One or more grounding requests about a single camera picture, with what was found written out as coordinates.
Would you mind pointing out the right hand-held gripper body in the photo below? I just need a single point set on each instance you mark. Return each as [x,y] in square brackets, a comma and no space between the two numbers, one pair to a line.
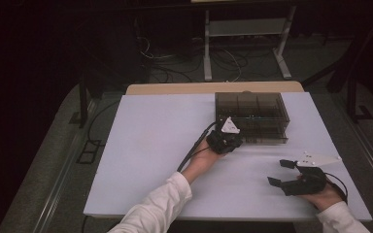
[307,184]

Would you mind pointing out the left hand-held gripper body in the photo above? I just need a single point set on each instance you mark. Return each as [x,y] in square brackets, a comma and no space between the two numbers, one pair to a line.
[223,140]

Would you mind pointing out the dark transparent drawer box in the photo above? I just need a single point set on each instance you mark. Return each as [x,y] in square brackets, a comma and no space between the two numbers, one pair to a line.
[255,110]

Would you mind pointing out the person's right hand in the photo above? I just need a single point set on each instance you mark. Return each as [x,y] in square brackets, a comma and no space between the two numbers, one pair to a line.
[325,199]

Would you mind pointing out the person's left hand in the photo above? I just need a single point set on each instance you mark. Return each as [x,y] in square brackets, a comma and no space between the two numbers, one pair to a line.
[202,161]

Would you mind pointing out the white table cover board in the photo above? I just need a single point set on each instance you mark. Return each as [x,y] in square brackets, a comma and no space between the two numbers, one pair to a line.
[155,129]

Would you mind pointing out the black metal stand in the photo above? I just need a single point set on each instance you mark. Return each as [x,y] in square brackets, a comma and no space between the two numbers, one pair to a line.
[84,97]
[353,97]

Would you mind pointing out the grey metal table frame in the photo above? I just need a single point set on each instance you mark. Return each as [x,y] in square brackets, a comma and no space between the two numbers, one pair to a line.
[246,27]

